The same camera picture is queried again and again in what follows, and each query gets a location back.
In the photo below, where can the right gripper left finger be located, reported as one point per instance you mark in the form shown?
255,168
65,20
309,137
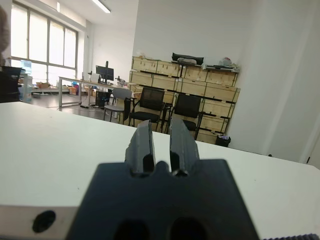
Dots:
142,147

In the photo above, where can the black fabric bag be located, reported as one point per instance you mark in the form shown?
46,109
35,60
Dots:
180,55

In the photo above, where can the white desk metal frame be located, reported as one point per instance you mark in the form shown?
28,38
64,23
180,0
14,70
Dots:
60,92

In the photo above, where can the black computer monitor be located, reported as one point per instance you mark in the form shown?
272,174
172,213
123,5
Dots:
105,71

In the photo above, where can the large multi-pane window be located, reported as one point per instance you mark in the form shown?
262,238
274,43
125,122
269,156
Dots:
37,37

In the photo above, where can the white red plastic bag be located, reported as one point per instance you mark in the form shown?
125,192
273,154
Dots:
226,61

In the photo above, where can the clear plastic bag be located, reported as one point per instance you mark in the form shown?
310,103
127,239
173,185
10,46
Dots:
141,55

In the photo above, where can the black mesh armchair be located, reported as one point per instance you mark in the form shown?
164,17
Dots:
152,96
187,106

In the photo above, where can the person in grey-brown top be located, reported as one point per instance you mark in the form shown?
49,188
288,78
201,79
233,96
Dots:
3,32

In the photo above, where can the black trash bin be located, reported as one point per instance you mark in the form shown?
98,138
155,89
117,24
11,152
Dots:
222,142

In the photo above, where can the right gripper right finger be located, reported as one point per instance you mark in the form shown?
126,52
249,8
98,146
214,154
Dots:
182,147

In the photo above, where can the open cardboard box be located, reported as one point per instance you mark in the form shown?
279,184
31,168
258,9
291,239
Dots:
43,85

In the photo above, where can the plywood shipping crate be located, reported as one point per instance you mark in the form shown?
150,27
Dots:
217,108
140,78
221,78
207,137
143,65
165,82
168,68
193,87
213,123
196,74
135,90
221,92

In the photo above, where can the black computer tower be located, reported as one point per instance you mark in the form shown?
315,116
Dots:
102,98

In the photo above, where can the orange cardboard box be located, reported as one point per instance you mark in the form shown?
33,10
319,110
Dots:
73,90

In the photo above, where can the long ceiling light strip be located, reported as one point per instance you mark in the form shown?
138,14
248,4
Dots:
58,7
102,6

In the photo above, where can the flat tray stack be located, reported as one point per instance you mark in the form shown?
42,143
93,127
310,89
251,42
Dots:
220,68

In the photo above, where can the grey plastic chair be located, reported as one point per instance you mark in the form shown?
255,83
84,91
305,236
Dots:
122,93

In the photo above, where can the black office chair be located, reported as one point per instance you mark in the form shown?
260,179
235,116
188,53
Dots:
8,82

